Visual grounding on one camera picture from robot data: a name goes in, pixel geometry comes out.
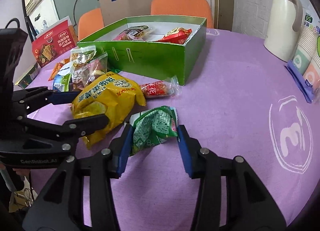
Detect yellow snack bag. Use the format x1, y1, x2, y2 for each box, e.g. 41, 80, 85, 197
71, 72, 146, 149

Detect pink clear cracker bag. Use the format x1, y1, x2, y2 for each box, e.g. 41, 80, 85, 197
70, 46, 108, 89

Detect green snack packet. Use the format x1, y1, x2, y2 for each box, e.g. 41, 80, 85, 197
129, 106, 178, 156

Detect small red candy packet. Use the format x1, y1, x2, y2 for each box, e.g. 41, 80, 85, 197
140, 76, 181, 98

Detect brown dark snack packet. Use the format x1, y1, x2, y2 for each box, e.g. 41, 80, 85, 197
113, 26, 154, 41

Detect green cardboard box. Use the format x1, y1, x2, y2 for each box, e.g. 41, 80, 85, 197
78, 15, 207, 85

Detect red white snack bag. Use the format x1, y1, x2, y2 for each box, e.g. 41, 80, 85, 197
157, 28, 192, 45

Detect green round tin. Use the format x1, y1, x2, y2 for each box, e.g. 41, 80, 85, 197
15, 62, 40, 89

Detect red cracker box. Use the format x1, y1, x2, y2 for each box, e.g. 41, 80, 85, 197
32, 16, 78, 68

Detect left orange chair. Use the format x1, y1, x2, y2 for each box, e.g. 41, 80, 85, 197
78, 8, 104, 41

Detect orange chair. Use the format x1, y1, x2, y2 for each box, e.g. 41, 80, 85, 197
78, 8, 104, 41
151, 0, 214, 28

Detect purple tablecloth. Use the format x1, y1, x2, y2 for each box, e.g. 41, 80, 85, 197
15, 28, 320, 231

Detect paper cups pack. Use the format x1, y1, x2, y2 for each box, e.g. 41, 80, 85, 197
286, 12, 319, 103

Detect right orange chair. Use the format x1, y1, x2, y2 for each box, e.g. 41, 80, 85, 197
151, 0, 214, 28

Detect cream thermos jug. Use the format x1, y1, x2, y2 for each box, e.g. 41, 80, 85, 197
264, 0, 303, 62

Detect white board black frame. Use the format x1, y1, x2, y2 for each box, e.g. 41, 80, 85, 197
0, 0, 36, 89

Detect brown paper bag blue handles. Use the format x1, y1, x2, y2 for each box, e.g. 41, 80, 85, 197
99, 0, 152, 26

